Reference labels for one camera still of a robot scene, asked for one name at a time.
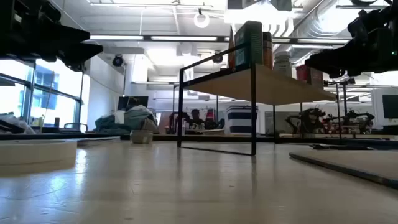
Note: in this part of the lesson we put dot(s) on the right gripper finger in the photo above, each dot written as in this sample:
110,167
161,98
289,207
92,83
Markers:
335,60
370,23

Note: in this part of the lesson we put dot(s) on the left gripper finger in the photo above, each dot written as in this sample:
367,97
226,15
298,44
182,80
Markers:
74,34
84,53

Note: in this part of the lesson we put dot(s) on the red-lidded patterned spice tin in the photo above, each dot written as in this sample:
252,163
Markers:
303,74

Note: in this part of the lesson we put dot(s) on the black-lidded spice jar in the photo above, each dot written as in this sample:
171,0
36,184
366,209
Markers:
267,51

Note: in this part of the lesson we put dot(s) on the wooden shelf black metal frame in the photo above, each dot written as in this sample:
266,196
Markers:
264,87

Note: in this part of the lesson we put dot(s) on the green-lidded oregano jar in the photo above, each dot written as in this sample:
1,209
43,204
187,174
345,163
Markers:
248,43

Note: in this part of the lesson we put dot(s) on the brown cardboard sheet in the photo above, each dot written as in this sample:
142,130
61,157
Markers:
357,165

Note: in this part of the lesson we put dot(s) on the masking tape roll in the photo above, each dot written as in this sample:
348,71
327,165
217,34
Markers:
37,152

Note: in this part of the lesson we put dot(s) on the black background robot arm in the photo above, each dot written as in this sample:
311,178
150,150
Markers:
357,118
309,119

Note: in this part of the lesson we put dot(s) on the ceiling light strip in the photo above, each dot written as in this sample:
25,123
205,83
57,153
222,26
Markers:
183,38
116,37

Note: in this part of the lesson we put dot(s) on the black monitor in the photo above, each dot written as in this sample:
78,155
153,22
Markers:
124,102
390,106

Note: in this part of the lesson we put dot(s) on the teal pile of clothes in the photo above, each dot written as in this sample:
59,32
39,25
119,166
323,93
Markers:
136,118

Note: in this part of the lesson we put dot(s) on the black pen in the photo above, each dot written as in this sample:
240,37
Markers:
335,147

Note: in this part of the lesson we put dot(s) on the white navy striped bin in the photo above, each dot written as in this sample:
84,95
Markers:
237,119

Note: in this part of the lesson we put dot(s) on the round white ceiling lamp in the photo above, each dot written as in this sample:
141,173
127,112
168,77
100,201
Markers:
195,20

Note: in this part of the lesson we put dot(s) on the person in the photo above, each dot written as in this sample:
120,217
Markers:
196,115

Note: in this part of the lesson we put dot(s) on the red chair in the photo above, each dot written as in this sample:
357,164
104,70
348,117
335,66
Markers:
211,115

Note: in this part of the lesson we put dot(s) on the black ceiling rail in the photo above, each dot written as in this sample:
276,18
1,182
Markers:
351,6

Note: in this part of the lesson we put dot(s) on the black ceiling camera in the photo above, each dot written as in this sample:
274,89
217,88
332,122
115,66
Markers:
117,61
217,58

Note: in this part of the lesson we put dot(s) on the black camera stand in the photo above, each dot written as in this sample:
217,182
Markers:
344,99

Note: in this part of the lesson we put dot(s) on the silver ventilation duct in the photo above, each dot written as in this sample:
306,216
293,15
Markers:
314,21

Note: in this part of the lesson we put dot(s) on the black aluminium table frame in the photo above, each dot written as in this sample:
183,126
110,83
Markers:
161,137

